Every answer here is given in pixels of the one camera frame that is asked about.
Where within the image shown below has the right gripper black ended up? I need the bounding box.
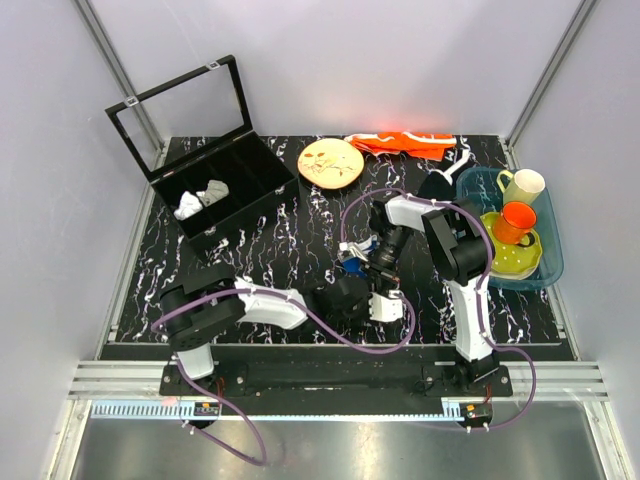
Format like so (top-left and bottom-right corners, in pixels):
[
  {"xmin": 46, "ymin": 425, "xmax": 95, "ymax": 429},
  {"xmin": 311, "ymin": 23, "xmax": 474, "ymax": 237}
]
[{"xmin": 358, "ymin": 226, "xmax": 411, "ymax": 302}]

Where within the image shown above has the blue white underwear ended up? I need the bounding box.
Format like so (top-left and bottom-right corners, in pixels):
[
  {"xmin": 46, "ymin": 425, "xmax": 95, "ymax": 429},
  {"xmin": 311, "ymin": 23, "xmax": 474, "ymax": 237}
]
[{"xmin": 338, "ymin": 235, "xmax": 378, "ymax": 278}]

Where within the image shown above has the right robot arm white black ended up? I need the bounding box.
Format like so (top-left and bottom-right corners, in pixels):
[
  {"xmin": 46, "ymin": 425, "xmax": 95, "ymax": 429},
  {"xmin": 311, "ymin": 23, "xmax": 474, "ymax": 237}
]
[{"xmin": 363, "ymin": 195, "xmax": 499, "ymax": 397}]

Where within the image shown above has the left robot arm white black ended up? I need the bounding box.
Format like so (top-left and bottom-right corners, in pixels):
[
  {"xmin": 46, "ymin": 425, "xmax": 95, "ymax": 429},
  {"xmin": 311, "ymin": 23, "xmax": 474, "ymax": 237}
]
[{"xmin": 158, "ymin": 273, "xmax": 371, "ymax": 396}]

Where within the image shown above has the black white garment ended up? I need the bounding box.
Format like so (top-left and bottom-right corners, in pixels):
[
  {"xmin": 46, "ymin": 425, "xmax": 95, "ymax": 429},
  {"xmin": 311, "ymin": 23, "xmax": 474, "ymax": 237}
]
[{"xmin": 417, "ymin": 149, "xmax": 471, "ymax": 201}]

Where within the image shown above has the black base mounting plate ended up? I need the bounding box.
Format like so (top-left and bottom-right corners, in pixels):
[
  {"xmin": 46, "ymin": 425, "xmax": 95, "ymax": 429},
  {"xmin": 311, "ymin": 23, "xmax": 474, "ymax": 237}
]
[{"xmin": 159, "ymin": 357, "xmax": 514, "ymax": 416}]

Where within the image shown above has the orange white garment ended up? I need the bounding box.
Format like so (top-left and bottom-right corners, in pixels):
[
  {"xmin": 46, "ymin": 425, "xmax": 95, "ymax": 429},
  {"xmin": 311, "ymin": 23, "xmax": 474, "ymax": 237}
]
[{"xmin": 344, "ymin": 131, "xmax": 457, "ymax": 161}]

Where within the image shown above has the teal transparent plastic bin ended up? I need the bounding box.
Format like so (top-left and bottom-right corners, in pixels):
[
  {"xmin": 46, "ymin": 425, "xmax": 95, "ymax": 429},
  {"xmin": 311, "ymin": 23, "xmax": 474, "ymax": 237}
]
[{"xmin": 456, "ymin": 167, "xmax": 564, "ymax": 291}]

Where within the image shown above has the round wooden plate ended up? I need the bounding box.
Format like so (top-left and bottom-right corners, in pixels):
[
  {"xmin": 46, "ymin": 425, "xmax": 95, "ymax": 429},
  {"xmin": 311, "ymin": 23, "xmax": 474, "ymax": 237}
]
[{"xmin": 297, "ymin": 138, "xmax": 364, "ymax": 190}]

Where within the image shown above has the yellow green dotted plate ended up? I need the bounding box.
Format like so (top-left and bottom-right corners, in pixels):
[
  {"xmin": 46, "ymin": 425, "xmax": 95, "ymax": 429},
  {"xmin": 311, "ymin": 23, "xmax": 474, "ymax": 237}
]
[{"xmin": 481, "ymin": 212, "xmax": 543, "ymax": 280}]

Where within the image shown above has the orange mug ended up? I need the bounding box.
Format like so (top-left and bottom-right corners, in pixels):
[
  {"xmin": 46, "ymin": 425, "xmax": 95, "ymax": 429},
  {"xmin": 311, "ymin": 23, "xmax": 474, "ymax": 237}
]
[{"xmin": 492, "ymin": 201, "xmax": 537, "ymax": 248}]

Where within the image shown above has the cream yellow mug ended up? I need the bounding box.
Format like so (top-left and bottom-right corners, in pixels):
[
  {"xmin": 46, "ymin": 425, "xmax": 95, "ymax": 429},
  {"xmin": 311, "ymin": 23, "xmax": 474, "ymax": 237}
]
[{"xmin": 496, "ymin": 169, "xmax": 546, "ymax": 206}]

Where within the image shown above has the grey rolled sock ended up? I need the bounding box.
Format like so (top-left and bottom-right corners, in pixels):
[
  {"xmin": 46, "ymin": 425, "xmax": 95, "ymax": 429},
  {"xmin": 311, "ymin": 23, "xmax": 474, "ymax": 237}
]
[{"xmin": 196, "ymin": 179, "xmax": 229, "ymax": 207}]

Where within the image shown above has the white rolled sock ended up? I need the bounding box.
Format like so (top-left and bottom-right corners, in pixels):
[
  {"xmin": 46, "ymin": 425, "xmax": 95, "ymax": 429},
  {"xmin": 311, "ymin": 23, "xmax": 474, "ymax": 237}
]
[{"xmin": 174, "ymin": 191, "xmax": 203, "ymax": 221}]

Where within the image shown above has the black compartment box with lid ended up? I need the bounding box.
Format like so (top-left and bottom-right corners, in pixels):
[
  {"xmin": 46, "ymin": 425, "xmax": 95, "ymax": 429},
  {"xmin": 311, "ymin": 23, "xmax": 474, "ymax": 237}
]
[{"xmin": 105, "ymin": 55, "xmax": 299, "ymax": 257}]

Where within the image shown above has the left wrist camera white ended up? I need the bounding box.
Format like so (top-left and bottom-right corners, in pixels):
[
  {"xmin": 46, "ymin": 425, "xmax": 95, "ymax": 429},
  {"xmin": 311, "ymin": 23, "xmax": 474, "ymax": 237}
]
[{"xmin": 368, "ymin": 290, "xmax": 404, "ymax": 323}]

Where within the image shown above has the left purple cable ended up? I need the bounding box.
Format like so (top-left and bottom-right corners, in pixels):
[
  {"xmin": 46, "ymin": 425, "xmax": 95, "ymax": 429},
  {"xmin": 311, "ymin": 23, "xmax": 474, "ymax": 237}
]
[{"xmin": 149, "ymin": 287, "xmax": 416, "ymax": 467}]

